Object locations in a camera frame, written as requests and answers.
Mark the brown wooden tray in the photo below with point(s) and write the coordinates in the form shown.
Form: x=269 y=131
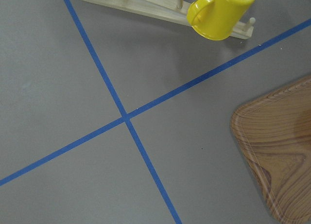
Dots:
x=274 y=136

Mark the wooden peg drying rack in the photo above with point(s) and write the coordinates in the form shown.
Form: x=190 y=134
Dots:
x=169 y=10

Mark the yellow mug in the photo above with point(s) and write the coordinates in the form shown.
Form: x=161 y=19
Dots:
x=215 y=19

